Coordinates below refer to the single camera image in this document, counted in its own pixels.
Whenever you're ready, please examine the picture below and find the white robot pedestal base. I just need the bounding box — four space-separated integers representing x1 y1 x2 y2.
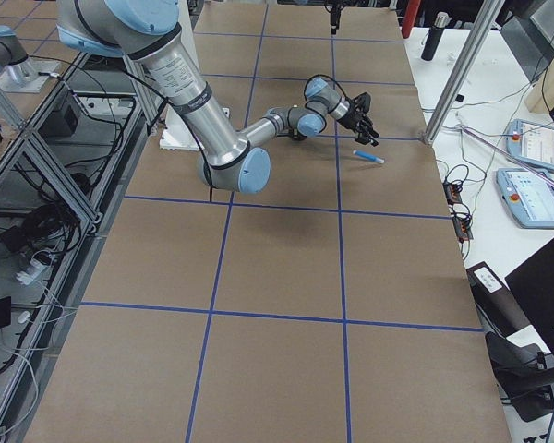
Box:
159 8 230 153

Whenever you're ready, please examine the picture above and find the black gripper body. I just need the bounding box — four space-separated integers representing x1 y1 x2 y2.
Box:
339 109 374 138

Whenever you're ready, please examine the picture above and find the aluminium frame post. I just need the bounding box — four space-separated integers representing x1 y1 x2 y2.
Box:
422 0 505 145

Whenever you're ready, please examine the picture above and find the black thermos bottle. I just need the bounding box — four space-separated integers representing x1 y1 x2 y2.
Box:
421 11 450 61

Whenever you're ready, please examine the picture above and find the far blue teach pendant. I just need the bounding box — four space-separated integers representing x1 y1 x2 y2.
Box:
506 119 554 173

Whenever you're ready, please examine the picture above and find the near blue teach pendant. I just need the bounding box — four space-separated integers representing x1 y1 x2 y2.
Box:
495 168 554 229

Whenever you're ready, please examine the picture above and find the red cylinder object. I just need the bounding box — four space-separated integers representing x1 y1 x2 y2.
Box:
401 0 421 39

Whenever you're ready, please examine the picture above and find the blue teach pendant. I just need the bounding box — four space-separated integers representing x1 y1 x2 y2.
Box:
495 168 554 229
506 119 554 173

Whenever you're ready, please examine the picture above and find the blue marker pen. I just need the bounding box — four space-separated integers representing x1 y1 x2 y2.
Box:
353 150 385 164

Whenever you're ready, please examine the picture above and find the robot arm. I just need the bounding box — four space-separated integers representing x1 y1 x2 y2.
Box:
0 25 46 93
57 1 379 194

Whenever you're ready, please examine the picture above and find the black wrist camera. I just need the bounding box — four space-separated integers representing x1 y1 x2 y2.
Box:
353 92 371 114

